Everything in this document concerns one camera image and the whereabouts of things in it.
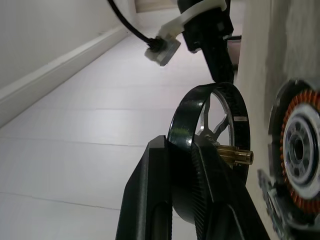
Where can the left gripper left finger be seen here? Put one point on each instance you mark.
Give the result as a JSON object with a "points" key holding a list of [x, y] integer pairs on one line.
{"points": [[147, 187]]}

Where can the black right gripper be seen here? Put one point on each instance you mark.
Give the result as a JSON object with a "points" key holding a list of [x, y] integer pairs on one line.
{"points": [[210, 32]]}

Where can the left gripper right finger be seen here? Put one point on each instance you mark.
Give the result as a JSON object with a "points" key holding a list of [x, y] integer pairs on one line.
{"points": [[220, 200]]}

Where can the motor housing with copper stator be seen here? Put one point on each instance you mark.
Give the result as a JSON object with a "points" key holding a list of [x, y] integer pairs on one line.
{"points": [[300, 150]]}

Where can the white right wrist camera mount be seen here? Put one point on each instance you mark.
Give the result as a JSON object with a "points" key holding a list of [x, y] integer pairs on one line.
{"points": [[172, 26]]}

